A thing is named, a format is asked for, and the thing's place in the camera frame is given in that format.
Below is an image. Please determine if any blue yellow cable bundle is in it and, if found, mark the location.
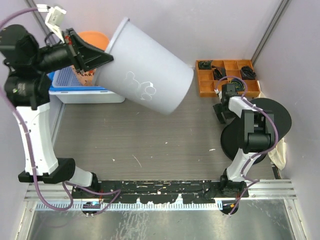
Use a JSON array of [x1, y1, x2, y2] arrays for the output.
[[228, 77, 245, 88]]

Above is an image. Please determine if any black cable bundle right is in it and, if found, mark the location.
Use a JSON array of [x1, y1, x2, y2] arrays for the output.
[[240, 65, 257, 80]]

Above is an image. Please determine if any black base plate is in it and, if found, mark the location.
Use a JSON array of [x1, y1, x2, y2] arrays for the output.
[[70, 179, 250, 204]]

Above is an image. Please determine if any white plastic tub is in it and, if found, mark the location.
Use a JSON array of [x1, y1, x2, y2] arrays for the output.
[[49, 89, 125, 104]]

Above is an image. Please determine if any aluminium rail frame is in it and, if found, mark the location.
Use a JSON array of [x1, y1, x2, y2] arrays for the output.
[[23, 178, 297, 211]]

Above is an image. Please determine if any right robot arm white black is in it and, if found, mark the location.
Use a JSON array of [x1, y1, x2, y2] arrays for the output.
[[213, 83, 279, 197]]

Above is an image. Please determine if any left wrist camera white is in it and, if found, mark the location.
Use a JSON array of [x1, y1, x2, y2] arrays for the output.
[[45, 6, 67, 43]]

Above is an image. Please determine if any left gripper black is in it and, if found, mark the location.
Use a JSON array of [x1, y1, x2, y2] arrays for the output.
[[31, 26, 114, 73]]

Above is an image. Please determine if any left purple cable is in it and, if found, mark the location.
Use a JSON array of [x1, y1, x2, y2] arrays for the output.
[[0, 6, 122, 216]]

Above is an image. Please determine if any orange plastic bucket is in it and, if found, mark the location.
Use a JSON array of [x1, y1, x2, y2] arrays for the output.
[[70, 31, 110, 87]]

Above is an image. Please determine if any black cable bundle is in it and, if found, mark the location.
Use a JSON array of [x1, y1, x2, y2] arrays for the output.
[[240, 65, 257, 80], [197, 59, 213, 70], [211, 65, 227, 81]]

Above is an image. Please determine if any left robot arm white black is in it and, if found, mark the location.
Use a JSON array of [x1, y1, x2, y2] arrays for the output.
[[0, 24, 114, 198]]

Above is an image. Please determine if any purple cable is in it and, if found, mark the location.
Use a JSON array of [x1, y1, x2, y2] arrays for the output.
[[0, 6, 122, 216], [214, 76, 280, 216]]

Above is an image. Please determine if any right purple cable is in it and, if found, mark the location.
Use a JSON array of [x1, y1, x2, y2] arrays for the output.
[[214, 76, 280, 216]]

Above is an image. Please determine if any cream cloth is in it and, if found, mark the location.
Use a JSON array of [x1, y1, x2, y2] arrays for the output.
[[267, 137, 287, 171]]

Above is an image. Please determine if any black cable bundle middle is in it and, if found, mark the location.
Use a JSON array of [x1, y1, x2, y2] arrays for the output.
[[211, 65, 227, 81]]

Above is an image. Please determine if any grey plastic bucket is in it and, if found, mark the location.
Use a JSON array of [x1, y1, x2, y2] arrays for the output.
[[92, 17, 194, 115]]

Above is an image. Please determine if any blue perforated basket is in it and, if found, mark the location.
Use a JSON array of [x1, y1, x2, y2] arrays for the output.
[[48, 67, 107, 92]]

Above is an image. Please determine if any black plastic bucket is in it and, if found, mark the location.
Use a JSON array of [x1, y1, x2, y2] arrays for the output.
[[220, 98, 292, 161]]

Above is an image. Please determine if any black cable bundle top left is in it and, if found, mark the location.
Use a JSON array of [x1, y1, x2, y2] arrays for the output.
[[197, 59, 213, 70]]

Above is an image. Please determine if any orange wooden compartment tray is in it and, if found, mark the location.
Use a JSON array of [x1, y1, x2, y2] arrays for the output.
[[195, 59, 261, 98]]

